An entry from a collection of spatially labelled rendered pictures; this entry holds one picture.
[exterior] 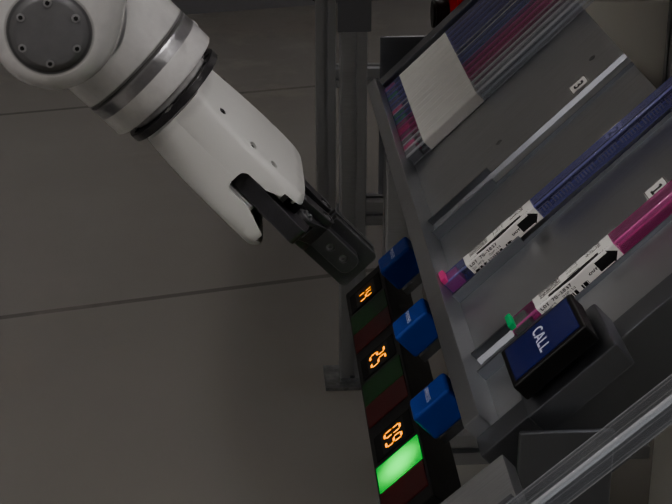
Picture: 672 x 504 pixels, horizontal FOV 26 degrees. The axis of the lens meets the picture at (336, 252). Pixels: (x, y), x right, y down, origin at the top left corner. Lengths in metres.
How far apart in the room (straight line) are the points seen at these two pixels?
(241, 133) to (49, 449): 1.40
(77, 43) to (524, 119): 0.43
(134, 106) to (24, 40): 0.11
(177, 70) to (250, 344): 1.65
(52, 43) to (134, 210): 2.31
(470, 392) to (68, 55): 0.30
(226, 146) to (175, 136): 0.03
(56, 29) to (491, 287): 0.34
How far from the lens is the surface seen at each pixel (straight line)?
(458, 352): 0.89
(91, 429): 2.29
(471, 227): 1.06
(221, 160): 0.90
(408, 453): 0.92
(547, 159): 1.05
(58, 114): 3.78
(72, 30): 0.81
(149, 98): 0.89
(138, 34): 0.89
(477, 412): 0.82
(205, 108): 0.90
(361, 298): 1.14
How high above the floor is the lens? 1.14
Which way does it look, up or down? 23 degrees down
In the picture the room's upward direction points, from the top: straight up
